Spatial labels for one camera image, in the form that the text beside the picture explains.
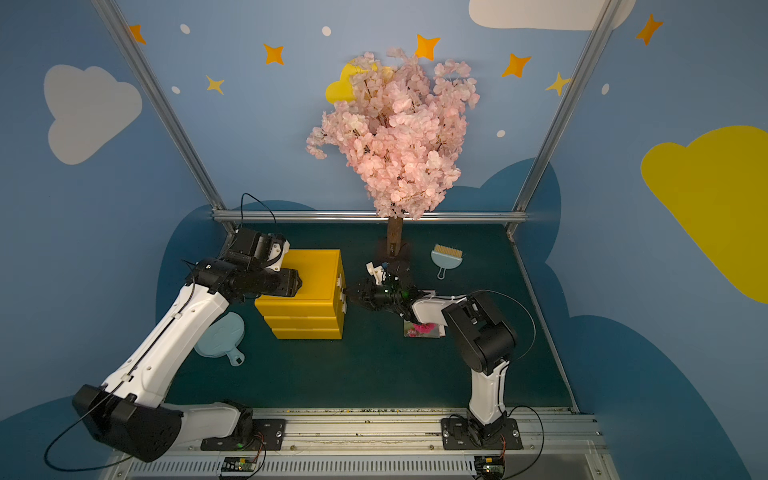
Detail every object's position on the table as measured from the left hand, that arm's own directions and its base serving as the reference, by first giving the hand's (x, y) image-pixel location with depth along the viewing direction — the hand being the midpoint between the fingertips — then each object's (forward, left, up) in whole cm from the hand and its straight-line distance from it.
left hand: (290, 278), depth 77 cm
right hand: (+3, -14, -11) cm, 18 cm away
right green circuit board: (-38, -52, -26) cm, 70 cm away
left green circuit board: (-39, +10, -24) cm, 47 cm away
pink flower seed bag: (-3, -38, -23) cm, 44 cm away
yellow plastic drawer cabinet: (-6, -8, -5) cm, 11 cm away
